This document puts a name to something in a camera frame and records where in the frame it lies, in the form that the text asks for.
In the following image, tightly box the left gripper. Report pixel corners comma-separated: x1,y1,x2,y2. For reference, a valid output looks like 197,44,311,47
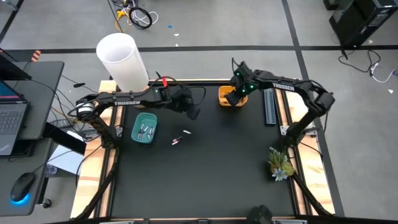
167,84,201,121

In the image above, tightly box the yellow plastic bin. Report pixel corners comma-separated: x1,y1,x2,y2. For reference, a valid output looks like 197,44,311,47
218,85,249,108

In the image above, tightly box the long multiport hub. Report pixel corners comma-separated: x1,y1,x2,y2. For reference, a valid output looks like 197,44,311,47
263,87,277,125

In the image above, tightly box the teal plastic bin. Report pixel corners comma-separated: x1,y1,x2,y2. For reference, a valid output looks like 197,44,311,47
131,112,158,144

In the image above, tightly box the small succulent plant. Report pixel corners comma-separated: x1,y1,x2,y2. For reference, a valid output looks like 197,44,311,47
267,146,295,182

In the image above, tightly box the table lamp white shade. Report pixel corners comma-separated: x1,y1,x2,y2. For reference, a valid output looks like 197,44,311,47
96,32,155,109

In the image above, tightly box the person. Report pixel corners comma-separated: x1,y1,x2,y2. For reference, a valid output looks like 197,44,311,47
248,204,274,224

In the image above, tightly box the white paper sheet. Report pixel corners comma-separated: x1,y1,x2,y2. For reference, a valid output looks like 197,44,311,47
48,130,86,177

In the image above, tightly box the black computer tower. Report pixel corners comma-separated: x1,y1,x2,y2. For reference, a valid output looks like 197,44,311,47
328,0,398,47

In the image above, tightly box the black desk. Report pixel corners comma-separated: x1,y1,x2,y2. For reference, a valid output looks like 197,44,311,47
0,60,65,217

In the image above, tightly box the open laptop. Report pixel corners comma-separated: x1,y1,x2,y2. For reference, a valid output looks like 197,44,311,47
0,79,31,156

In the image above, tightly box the black computer mouse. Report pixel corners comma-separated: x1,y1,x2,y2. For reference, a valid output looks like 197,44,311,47
10,172,36,203

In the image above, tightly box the black monitor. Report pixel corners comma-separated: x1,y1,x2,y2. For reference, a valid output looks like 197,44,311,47
0,49,32,81

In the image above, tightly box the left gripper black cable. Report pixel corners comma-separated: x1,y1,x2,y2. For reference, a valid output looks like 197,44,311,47
148,75,207,106

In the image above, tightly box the white floor cable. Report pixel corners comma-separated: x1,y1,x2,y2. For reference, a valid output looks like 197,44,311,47
369,62,398,84
136,11,159,27

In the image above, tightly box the black floor cable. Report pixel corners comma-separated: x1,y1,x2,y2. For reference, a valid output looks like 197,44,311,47
338,49,382,75

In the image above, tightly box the coiled black cable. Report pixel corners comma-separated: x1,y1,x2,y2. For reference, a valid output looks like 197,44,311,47
128,6,153,30

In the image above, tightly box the yellow floor cable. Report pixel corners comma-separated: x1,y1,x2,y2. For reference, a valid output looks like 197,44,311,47
115,9,131,33

